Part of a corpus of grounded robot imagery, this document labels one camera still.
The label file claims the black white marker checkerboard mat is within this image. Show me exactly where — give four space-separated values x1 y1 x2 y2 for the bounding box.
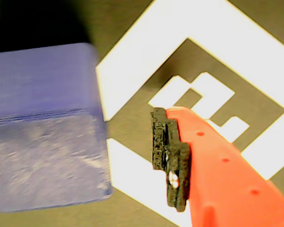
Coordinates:
0 0 284 227

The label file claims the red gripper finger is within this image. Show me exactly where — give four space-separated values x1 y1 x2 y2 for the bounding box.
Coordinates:
151 107 284 227

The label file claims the blue cube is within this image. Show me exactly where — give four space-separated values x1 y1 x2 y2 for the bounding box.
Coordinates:
0 42 114 213

